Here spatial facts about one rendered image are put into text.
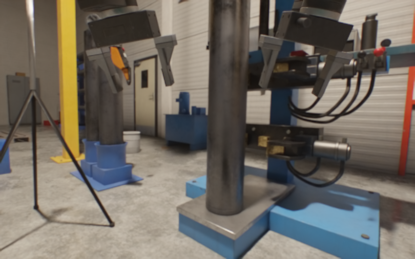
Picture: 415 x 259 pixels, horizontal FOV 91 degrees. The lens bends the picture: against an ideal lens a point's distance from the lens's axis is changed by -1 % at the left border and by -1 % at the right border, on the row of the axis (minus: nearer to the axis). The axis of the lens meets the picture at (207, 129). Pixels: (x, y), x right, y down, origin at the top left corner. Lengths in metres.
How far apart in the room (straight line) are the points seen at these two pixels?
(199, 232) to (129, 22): 1.02
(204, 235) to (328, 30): 1.02
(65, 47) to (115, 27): 2.90
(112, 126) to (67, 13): 1.88
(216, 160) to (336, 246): 0.71
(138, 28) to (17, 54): 11.13
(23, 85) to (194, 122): 8.42
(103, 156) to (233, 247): 1.45
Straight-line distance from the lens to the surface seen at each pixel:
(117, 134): 2.10
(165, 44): 0.46
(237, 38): 1.11
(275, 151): 1.27
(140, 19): 0.46
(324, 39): 0.49
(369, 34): 1.56
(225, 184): 1.11
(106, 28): 0.50
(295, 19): 0.46
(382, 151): 3.31
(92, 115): 2.38
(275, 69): 1.27
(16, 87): 10.84
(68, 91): 3.29
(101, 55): 0.53
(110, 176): 2.11
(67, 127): 3.29
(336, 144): 1.39
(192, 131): 3.58
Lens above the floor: 0.69
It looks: 5 degrees down
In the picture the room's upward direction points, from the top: 1 degrees clockwise
